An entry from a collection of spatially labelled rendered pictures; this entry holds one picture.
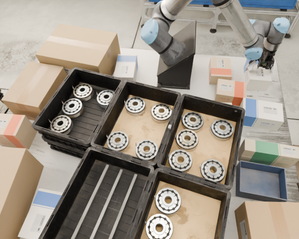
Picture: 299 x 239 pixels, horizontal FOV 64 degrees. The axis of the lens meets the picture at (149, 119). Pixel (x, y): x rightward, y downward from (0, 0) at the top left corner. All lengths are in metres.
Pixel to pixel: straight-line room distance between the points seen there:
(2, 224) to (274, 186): 1.17
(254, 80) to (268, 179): 0.57
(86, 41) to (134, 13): 1.90
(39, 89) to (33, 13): 2.46
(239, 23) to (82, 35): 0.92
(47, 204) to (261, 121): 1.10
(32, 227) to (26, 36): 2.65
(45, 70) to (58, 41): 0.21
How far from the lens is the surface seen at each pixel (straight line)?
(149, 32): 1.29
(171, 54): 1.34
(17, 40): 3.44
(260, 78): 1.54
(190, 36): 1.44
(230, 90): 1.45
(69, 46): 1.57
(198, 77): 1.58
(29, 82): 1.51
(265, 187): 1.29
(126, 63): 1.54
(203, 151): 1.14
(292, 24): 3.22
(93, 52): 1.48
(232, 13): 1.14
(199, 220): 1.04
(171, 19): 1.37
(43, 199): 1.19
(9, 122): 1.39
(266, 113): 1.39
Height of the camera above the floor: 1.84
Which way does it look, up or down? 56 degrees down
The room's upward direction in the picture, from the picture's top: 4 degrees counter-clockwise
